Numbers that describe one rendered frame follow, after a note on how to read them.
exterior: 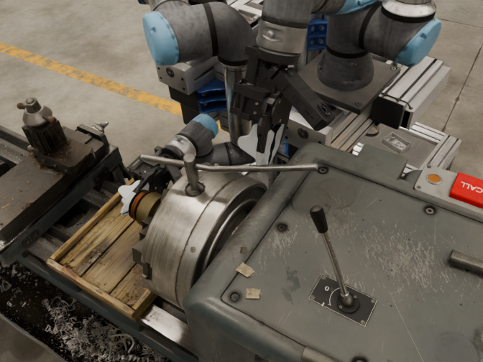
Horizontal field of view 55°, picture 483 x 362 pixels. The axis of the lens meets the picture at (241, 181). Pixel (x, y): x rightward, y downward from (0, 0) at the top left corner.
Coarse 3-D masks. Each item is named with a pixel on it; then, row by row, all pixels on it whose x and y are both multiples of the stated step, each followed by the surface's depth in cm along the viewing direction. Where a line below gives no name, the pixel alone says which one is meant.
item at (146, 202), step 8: (144, 192) 108; (152, 192) 108; (136, 200) 107; (144, 200) 106; (152, 200) 105; (136, 208) 107; (144, 208) 105; (152, 208) 104; (136, 216) 106; (144, 216) 105
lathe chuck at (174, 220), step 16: (208, 176) 94; (224, 176) 95; (240, 176) 97; (176, 192) 91; (208, 192) 91; (160, 208) 90; (176, 208) 90; (192, 208) 89; (160, 224) 90; (176, 224) 88; (192, 224) 87; (144, 240) 91; (160, 240) 89; (176, 240) 88; (144, 256) 91; (160, 256) 89; (176, 256) 88; (160, 272) 90; (176, 272) 88; (160, 288) 93; (176, 304) 95
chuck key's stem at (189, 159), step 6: (186, 156) 86; (192, 156) 85; (186, 162) 85; (192, 162) 85; (186, 168) 86; (192, 168) 86; (186, 174) 88; (192, 174) 87; (192, 180) 88; (198, 180) 90; (192, 186) 90
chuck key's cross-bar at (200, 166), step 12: (144, 156) 88; (156, 156) 88; (204, 168) 86; (216, 168) 85; (228, 168) 84; (240, 168) 83; (252, 168) 82; (264, 168) 81; (276, 168) 80; (288, 168) 79; (300, 168) 78; (312, 168) 78
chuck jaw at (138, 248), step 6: (150, 216) 104; (144, 222) 102; (150, 222) 102; (144, 228) 101; (144, 234) 99; (138, 246) 96; (132, 252) 96; (138, 252) 95; (138, 258) 96; (144, 264) 93; (144, 270) 94; (150, 270) 93; (150, 276) 94
